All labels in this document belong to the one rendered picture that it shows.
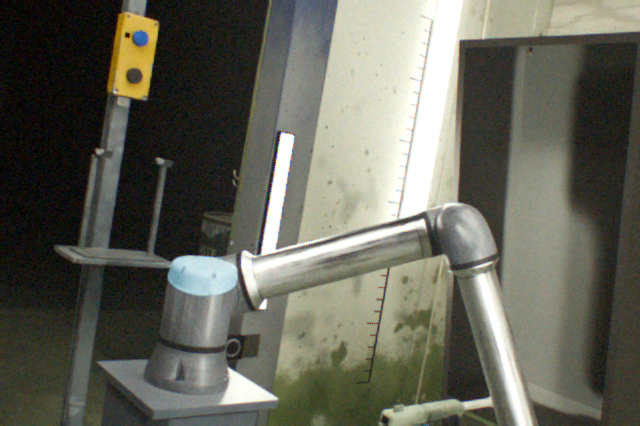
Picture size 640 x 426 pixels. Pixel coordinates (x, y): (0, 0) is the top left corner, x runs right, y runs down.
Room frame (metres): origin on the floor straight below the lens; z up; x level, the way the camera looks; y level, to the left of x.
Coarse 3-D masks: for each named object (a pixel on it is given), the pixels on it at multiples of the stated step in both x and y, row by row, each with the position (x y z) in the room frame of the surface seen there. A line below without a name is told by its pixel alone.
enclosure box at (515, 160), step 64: (512, 64) 2.36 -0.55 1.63; (576, 64) 2.25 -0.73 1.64; (512, 128) 2.40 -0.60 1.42; (576, 128) 2.26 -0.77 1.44; (512, 192) 2.45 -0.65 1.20; (576, 192) 2.28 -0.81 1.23; (512, 256) 2.49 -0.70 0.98; (576, 256) 2.29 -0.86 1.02; (448, 320) 2.29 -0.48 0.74; (512, 320) 2.51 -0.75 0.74; (576, 320) 2.31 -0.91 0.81; (448, 384) 2.34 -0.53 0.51; (576, 384) 2.32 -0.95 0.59
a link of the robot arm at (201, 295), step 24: (192, 264) 1.50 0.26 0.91; (216, 264) 1.53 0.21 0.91; (168, 288) 1.49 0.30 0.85; (192, 288) 1.45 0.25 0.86; (216, 288) 1.46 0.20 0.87; (168, 312) 1.47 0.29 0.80; (192, 312) 1.45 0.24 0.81; (216, 312) 1.47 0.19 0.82; (168, 336) 1.46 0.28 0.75; (192, 336) 1.45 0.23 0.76; (216, 336) 1.48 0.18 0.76
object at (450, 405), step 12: (396, 408) 1.82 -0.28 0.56; (408, 408) 1.87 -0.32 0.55; (420, 408) 1.89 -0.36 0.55; (432, 408) 1.91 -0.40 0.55; (444, 408) 1.93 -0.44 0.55; (456, 408) 1.96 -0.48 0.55; (468, 408) 2.02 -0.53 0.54; (396, 420) 1.80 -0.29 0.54; (408, 420) 1.83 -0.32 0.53; (420, 420) 1.87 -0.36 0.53; (432, 420) 1.90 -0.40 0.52
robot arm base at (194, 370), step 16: (160, 336) 1.49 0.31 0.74; (160, 352) 1.47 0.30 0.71; (176, 352) 1.45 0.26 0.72; (192, 352) 1.45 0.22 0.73; (208, 352) 1.47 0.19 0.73; (224, 352) 1.52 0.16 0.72; (160, 368) 1.45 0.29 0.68; (176, 368) 1.45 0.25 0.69; (192, 368) 1.45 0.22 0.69; (208, 368) 1.46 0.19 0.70; (224, 368) 1.51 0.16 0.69; (160, 384) 1.44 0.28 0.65; (176, 384) 1.43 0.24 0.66; (192, 384) 1.44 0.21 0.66; (208, 384) 1.45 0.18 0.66; (224, 384) 1.49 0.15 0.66
